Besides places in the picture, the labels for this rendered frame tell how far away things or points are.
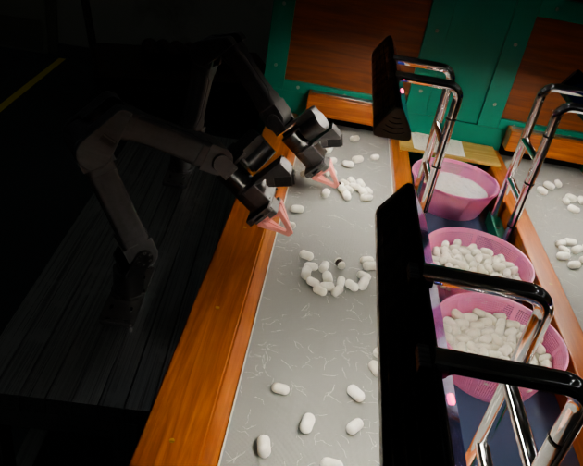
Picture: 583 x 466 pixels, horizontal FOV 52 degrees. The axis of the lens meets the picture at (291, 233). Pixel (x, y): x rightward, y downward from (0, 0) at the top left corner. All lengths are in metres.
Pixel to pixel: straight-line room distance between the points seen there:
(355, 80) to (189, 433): 1.43
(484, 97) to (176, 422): 1.54
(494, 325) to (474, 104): 0.97
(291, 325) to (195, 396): 0.28
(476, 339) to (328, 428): 0.42
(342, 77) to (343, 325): 1.08
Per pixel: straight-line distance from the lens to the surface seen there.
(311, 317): 1.21
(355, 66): 2.07
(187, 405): 0.99
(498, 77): 2.11
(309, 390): 1.07
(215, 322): 1.13
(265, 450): 0.95
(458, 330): 1.29
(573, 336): 1.38
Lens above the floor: 1.51
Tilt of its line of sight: 32 degrees down
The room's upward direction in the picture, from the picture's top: 10 degrees clockwise
